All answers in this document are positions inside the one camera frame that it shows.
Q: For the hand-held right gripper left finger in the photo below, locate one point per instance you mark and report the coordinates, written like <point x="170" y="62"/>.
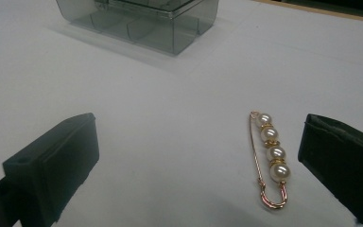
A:
<point x="60" y="164"/>

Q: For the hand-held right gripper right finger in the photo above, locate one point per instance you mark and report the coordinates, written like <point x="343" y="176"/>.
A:
<point x="343" y="160"/>

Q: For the gold pearl brooch pin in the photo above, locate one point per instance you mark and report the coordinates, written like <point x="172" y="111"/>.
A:
<point x="276" y="153"/>

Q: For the clear grey compartment box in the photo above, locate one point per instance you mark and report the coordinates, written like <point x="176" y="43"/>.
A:
<point x="157" y="28"/>

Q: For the wooden table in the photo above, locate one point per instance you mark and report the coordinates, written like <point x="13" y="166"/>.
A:
<point x="327" y="12"/>

